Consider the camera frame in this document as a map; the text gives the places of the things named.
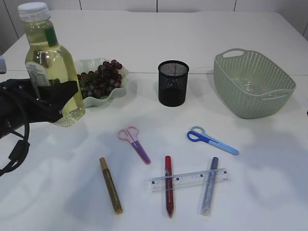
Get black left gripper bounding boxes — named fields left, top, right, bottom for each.
left=0, top=51, right=78, bottom=138

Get yellow tea drink bottle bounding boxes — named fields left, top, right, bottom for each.
left=18, top=2, right=85, bottom=127

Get purple grape bunch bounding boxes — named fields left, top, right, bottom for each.
left=77, top=59, right=123, bottom=99

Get blue scissors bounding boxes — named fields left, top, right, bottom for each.
left=187, top=126, right=239, bottom=155

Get clear plastic sheet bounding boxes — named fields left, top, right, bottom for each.
left=243, top=81, right=266, bottom=95

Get black mesh pen holder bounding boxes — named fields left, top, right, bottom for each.
left=158, top=60, right=189, bottom=107

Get gold glitter pen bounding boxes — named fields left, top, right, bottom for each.
left=99, top=157, right=123, bottom=215

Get clear plastic ruler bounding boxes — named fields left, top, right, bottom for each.
left=144, top=168, right=231, bottom=193

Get red glitter pen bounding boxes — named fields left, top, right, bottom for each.
left=165, top=155, right=174, bottom=218

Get green woven plastic basket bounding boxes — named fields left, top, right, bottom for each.
left=214, top=48, right=296, bottom=119

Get silver blue glitter pen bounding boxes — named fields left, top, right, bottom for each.
left=201, top=157, right=218, bottom=216

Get pink purple scissors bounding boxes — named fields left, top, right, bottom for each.
left=117, top=126, right=151, bottom=165

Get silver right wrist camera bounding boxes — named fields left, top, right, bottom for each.
left=0, top=55, right=7, bottom=75

